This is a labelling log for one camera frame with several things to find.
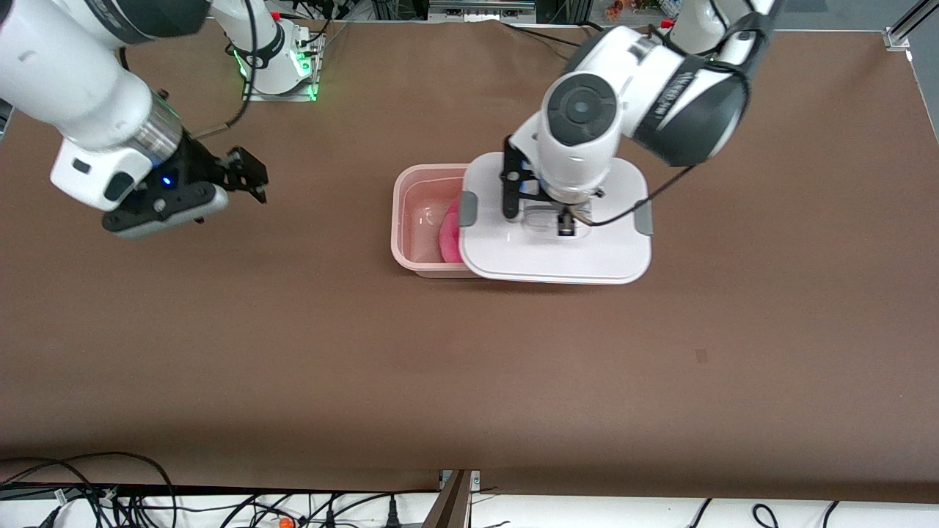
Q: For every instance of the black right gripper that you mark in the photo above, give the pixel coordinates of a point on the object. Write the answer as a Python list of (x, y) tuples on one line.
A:
[(198, 163)]

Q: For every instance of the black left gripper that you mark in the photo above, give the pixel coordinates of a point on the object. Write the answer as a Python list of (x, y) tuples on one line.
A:
[(566, 221)]

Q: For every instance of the white box lid grey clips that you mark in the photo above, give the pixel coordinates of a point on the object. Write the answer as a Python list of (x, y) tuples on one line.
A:
[(557, 257)]

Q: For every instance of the pink plush toy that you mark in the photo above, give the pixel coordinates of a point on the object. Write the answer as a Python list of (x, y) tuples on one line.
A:
[(449, 235)]

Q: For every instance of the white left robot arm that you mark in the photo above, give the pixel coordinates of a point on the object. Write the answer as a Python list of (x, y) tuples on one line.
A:
[(587, 117)]

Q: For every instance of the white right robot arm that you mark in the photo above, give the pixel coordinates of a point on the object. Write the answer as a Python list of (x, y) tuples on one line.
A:
[(73, 88)]

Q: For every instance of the translucent pink plastic box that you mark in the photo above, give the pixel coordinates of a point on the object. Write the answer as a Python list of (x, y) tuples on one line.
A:
[(418, 220)]

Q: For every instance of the brown table cover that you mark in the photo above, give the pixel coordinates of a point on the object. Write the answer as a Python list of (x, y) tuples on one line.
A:
[(469, 381)]

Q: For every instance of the small orange figure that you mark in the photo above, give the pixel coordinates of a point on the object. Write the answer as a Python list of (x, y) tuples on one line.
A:
[(615, 9)]

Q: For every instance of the orange plug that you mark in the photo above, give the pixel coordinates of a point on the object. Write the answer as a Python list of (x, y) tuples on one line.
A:
[(285, 523)]

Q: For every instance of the aluminium corner profile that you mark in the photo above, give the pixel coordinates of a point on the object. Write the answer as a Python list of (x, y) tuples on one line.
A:
[(896, 38)]

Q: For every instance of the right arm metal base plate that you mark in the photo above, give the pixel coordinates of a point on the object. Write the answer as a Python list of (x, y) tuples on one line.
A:
[(293, 95)]

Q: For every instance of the aluminium profile post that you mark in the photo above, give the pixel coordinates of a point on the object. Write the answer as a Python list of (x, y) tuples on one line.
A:
[(451, 506)]

